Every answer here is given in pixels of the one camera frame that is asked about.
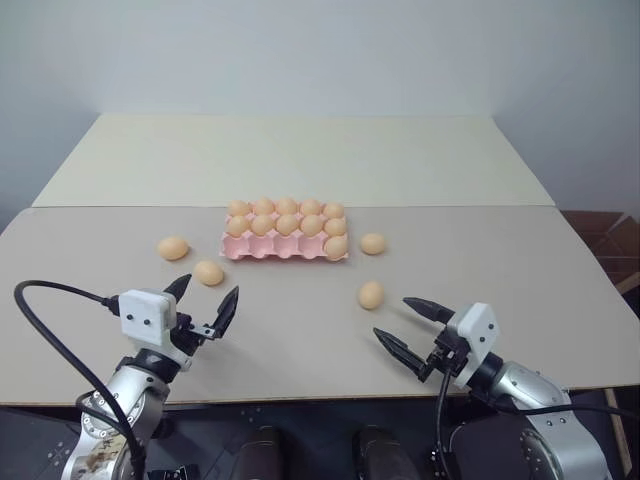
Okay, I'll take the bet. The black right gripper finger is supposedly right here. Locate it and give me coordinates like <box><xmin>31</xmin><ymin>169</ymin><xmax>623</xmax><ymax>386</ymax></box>
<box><xmin>402</xmin><ymin>297</ymin><xmax>457</xmax><ymax>326</ymax></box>
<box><xmin>373</xmin><ymin>327</ymin><xmax>432</xmax><ymax>377</ymax></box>

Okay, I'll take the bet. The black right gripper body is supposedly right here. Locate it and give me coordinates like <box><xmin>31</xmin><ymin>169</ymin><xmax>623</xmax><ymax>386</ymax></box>
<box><xmin>416</xmin><ymin>316</ymin><xmax>470</xmax><ymax>385</ymax></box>

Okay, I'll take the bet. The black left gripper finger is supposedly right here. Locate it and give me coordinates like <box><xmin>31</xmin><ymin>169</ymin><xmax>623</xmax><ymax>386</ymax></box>
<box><xmin>210</xmin><ymin>285</ymin><xmax>241</xmax><ymax>334</ymax></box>
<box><xmin>160</xmin><ymin>273</ymin><xmax>193</xmax><ymax>314</ymax></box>

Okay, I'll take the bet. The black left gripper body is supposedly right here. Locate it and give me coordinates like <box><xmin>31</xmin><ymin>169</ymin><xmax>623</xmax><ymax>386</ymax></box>
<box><xmin>169</xmin><ymin>311</ymin><xmax>224</xmax><ymax>358</ymax></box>

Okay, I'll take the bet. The pink egg tray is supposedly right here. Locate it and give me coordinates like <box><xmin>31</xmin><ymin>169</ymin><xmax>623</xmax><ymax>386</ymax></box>
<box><xmin>221</xmin><ymin>199</ymin><xmax>351</xmax><ymax>263</ymax></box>

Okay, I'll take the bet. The dark rounded shape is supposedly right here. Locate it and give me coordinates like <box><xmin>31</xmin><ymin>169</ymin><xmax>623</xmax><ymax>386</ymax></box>
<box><xmin>238</xmin><ymin>425</ymin><xmax>287</xmax><ymax>480</ymax></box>
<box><xmin>352</xmin><ymin>425</ymin><xmax>419</xmax><ymax>480</ymax></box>

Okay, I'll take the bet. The brown cardboard box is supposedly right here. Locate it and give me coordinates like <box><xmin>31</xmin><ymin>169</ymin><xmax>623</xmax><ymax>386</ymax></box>
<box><xmin>559</xmin><ymin>209</ymin><xmax>640</xmax><ymax>297</ymax></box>

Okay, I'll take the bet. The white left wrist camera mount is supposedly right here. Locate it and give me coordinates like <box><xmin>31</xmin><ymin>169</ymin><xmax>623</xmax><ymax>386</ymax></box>
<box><xmin>118</xmin><ymin>288</ymin><xmax>195</xmax><ymax>374</ymax></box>

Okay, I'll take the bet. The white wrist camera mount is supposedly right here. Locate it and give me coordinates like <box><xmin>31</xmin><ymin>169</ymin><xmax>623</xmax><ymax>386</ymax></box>
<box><xmin>118</xmin><ymin>288</ymin><xmax>195</xmax><ymax>374</ymax></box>
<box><xmin>446</xmin><ymin>301</ymin><xmax>502</xmax><ymax>389</ymax></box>

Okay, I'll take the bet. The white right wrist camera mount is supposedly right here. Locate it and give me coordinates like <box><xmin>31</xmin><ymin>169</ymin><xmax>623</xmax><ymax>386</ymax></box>
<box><xmin>446</xmin><ymin>301</ymin><xmax>502</xmax><ymax>389</ymax></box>

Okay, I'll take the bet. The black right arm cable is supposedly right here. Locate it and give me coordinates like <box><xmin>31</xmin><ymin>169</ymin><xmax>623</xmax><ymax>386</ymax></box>
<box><xmin>472</xmin><ymin>388</ymin><xmax>640</xmax><ymax>420</ymax></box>
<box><xmin>432</xmin><ymin>370</ymin><xmax>455</xmax><ymax>480</ymax></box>

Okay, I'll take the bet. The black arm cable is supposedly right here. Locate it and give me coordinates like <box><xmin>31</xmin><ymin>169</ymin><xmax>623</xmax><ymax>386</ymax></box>
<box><xmin>432</xmin><ymin>370</ymin><xmax>455</xmax><ymax>480</ymax></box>
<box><xmin>13</xmin><ymin>279</ymin><xmax>147</xmax><ymax>480</ymax></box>
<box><xmin>472</xmin><ymin>388</ymin><xmax>640</xmax><ymax>420</ymax></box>

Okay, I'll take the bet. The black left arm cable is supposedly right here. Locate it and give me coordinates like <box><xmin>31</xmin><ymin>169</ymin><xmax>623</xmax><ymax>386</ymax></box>
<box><xmin>13</xmin><ymin>279</ymin><xmax>147</xmax><ymax>480</ymax></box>

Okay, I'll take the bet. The wooden frame strip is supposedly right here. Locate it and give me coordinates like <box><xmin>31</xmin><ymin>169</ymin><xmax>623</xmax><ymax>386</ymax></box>
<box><xmin>602</xmin><ymin>387</ymin><xmax>633</xmax><ymax>480</ymax></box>

